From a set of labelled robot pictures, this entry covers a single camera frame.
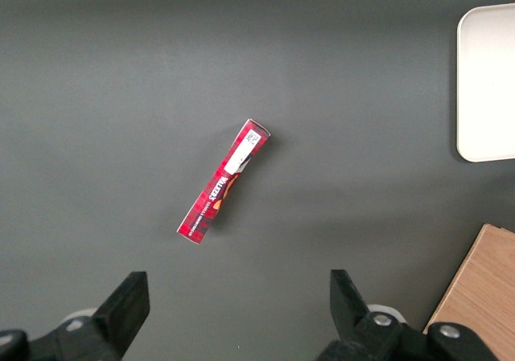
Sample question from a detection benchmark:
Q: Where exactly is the cream rectangular plastic tray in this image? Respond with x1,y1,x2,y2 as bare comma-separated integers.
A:
455,2,515,163

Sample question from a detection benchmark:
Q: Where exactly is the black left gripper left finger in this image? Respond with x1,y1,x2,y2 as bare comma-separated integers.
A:
27,271,151,361

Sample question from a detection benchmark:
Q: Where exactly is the oak wooden drawer cabinet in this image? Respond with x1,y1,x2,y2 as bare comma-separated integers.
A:
422,223,515,361

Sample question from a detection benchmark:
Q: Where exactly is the red tartan shortbread box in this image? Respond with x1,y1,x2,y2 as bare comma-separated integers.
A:
175,117,271,247

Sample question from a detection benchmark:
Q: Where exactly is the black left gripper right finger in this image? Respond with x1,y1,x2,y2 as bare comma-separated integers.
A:
317,269,428,361

